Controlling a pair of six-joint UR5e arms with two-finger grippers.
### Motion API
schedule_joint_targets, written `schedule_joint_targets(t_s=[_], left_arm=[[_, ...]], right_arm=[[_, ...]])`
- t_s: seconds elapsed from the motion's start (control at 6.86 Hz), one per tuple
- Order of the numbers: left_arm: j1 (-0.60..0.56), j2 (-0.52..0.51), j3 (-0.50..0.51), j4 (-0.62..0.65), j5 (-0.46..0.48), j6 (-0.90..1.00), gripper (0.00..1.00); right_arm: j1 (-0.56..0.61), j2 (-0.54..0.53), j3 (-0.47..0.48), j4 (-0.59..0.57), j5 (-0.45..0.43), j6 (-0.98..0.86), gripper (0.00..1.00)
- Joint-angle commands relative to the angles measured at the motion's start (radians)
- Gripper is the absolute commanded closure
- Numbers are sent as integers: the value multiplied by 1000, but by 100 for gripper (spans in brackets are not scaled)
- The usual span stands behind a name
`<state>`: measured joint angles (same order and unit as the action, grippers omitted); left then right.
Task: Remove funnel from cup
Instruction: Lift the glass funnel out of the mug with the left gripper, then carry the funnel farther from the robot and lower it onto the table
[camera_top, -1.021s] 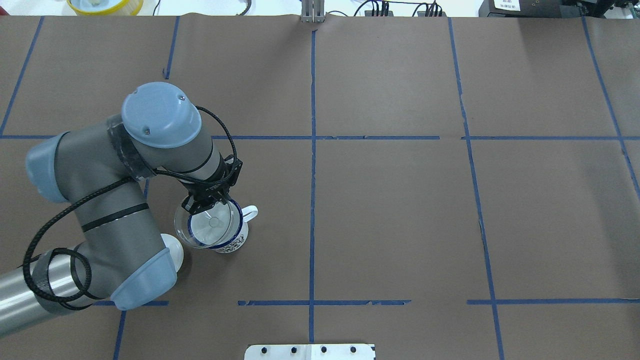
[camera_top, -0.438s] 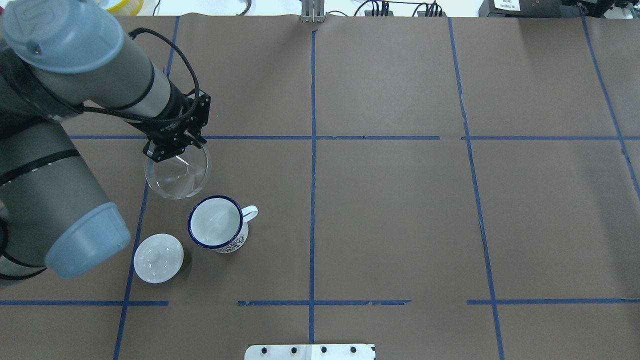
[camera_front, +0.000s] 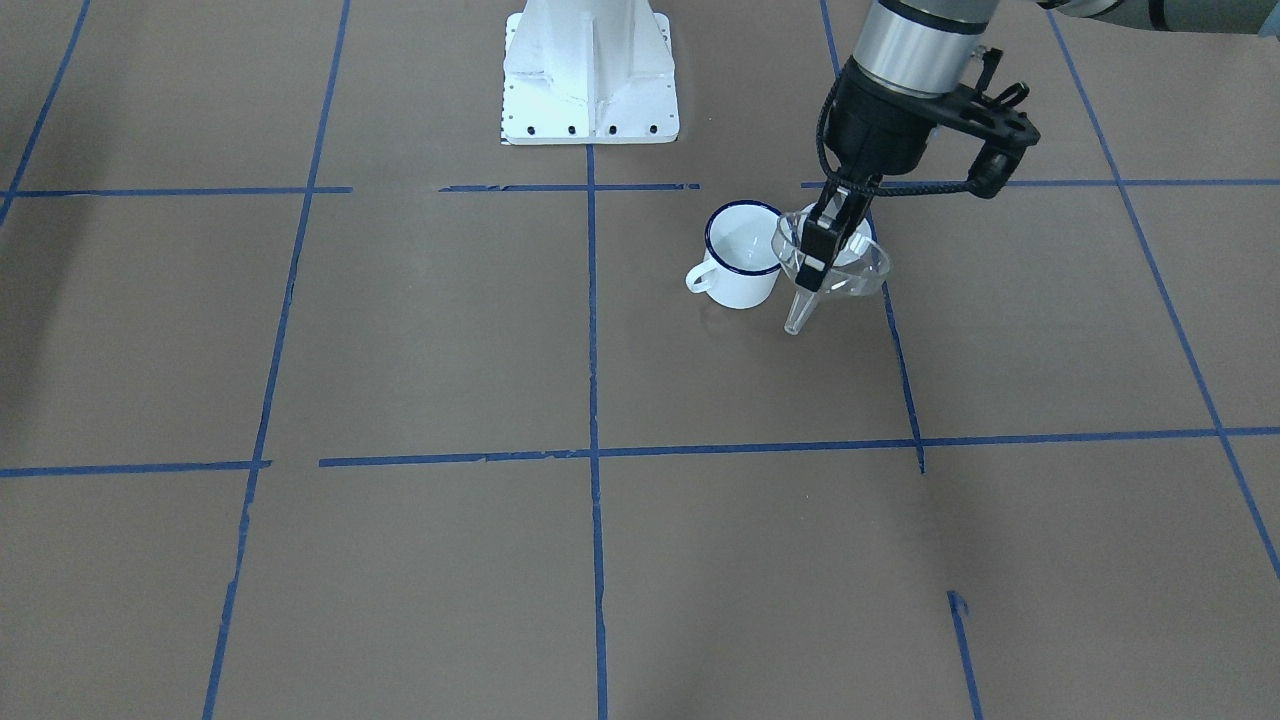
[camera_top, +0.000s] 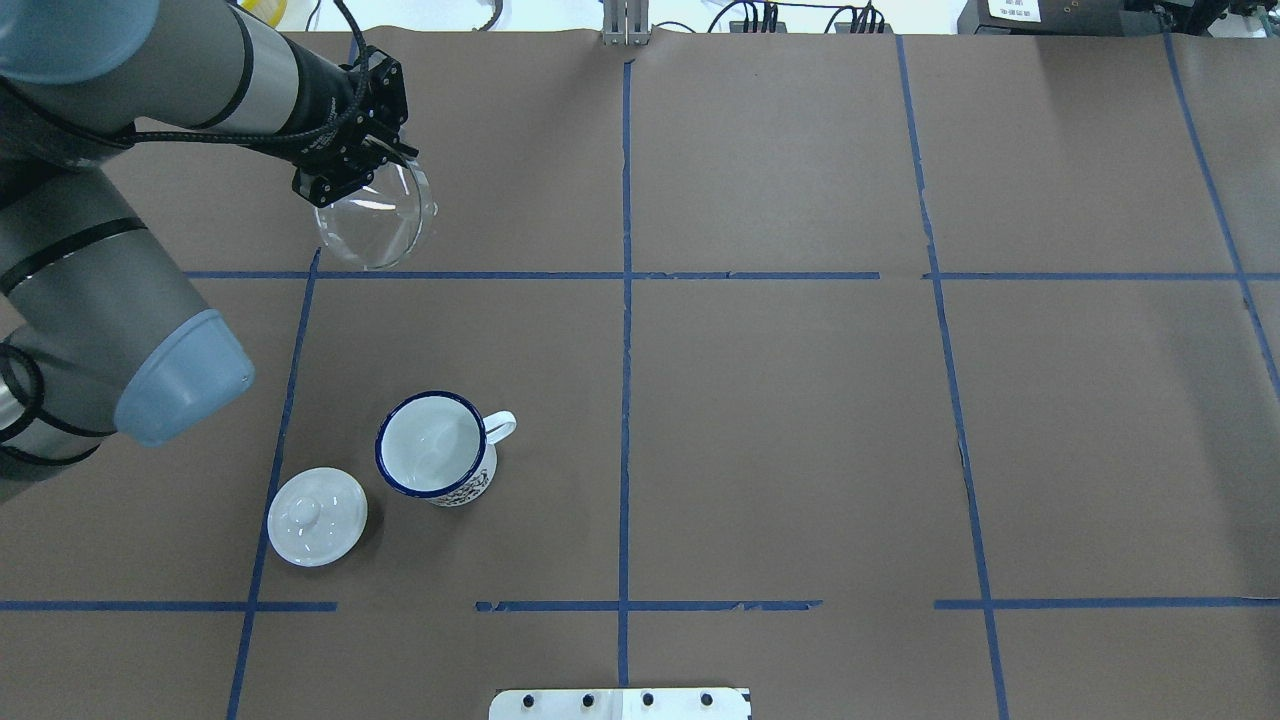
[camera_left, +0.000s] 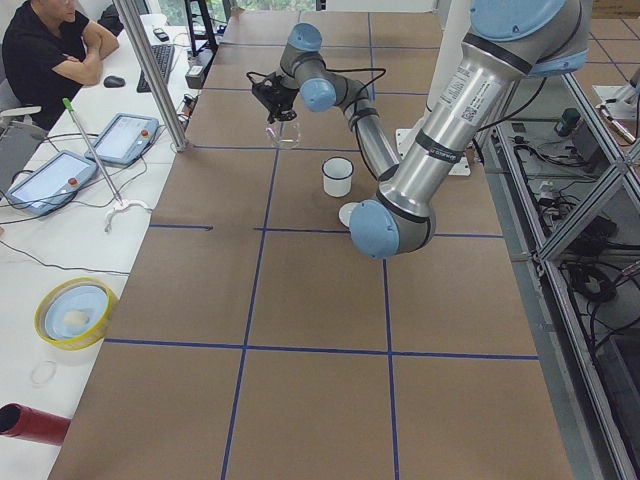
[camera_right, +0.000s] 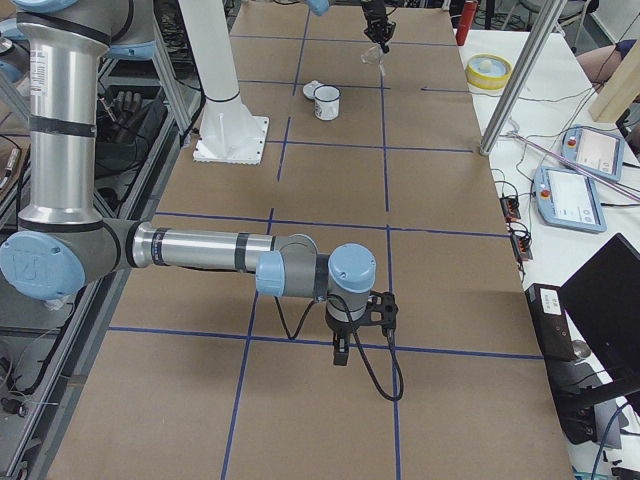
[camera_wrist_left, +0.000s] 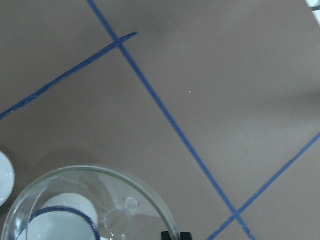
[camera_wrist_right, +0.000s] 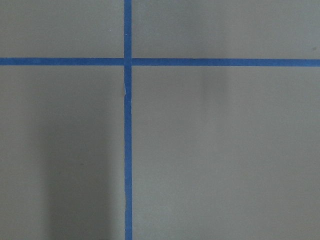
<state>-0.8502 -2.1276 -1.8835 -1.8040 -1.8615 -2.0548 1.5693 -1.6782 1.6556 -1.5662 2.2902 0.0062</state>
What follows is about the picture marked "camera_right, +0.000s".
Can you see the clear glass funnel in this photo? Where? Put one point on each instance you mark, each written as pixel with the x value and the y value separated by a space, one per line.
pixel 374 56

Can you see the white ceramic lid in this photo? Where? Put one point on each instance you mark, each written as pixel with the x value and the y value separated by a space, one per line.
pixel 309 88

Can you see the white enamel mug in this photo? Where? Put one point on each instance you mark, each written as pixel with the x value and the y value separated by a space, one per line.
pixel 327 102

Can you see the red fire extinguisher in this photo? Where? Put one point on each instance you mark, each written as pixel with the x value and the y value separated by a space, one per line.
pixel 465 21

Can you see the yellow round container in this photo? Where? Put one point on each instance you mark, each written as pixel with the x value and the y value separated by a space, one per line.
pixel 488 72

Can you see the orange black connector box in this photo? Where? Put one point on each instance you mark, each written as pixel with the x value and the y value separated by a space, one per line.
pixel 510 208
pixel 521 244

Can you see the blue teach pendant near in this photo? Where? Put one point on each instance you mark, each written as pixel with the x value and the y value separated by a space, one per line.
pixel 567 199

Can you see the blue teach pendant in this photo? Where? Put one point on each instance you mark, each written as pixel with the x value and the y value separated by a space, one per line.
pixel 598 151
pixel 567 199

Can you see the blue teach pendant far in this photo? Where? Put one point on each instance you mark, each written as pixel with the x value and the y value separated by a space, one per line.
pixel 598 151

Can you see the wooden beam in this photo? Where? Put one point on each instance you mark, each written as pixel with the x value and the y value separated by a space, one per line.
pixel 620 90

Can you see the black laptop computer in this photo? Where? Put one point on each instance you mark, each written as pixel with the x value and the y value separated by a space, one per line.
pixel 588 332

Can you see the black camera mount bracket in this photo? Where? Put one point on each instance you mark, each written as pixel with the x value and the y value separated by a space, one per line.
pixel 381 311

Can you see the silver aluminium frame post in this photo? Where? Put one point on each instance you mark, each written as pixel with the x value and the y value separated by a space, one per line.
pixel 536 40

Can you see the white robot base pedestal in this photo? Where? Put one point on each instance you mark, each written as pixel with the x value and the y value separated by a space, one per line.
pixel 228 132

